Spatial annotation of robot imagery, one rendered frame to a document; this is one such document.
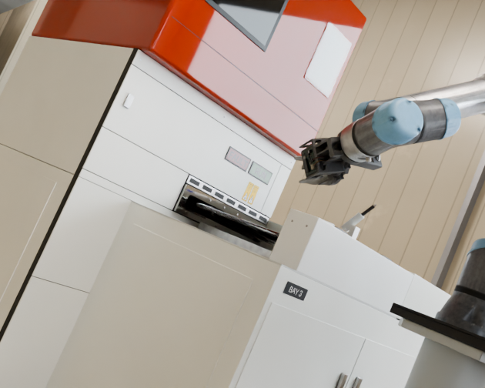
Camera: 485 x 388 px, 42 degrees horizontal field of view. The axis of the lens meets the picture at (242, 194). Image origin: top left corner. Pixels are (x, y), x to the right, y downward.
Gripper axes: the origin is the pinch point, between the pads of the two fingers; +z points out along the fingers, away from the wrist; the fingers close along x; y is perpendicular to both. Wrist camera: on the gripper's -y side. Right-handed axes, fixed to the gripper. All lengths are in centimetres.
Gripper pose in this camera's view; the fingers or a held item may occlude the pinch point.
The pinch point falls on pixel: (309, 172)
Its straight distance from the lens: 139.1
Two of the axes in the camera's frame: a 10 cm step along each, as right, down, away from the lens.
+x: 1.8, 9.7, -1.8
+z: -4.2, 2.4, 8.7
